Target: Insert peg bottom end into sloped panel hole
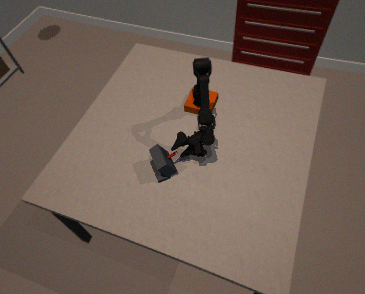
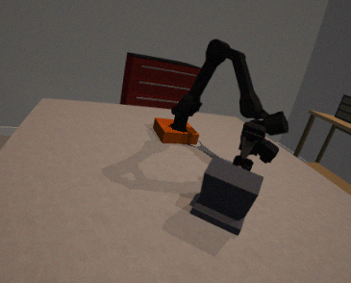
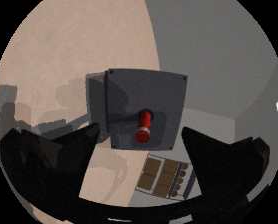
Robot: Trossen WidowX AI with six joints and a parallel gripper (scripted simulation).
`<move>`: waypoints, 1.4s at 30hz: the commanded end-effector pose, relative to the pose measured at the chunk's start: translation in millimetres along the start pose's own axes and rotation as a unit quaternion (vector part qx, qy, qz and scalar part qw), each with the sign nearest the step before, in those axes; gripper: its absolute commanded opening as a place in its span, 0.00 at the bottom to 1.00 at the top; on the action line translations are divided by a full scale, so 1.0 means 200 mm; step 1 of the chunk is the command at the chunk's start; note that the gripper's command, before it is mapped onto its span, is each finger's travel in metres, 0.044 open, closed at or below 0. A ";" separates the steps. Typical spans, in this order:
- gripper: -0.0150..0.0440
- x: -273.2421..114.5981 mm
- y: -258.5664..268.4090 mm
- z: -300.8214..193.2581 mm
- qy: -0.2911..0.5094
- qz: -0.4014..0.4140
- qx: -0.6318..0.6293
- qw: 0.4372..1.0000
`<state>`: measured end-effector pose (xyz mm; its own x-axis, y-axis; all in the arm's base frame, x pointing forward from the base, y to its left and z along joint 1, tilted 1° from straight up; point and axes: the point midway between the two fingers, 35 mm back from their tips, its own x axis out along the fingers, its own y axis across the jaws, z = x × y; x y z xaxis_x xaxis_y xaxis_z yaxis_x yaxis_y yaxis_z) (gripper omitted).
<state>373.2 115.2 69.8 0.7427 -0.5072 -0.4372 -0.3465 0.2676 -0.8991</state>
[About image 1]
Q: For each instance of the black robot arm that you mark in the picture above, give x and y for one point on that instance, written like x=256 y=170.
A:
x=201 y=67

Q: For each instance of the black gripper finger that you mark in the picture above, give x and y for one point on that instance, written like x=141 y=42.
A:
x=177 y=144
x=187 y=151

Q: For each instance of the dark grey square panel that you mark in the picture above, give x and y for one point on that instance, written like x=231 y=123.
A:
x=162 y=166

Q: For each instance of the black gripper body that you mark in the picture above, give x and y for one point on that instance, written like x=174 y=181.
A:
x=189 y=140

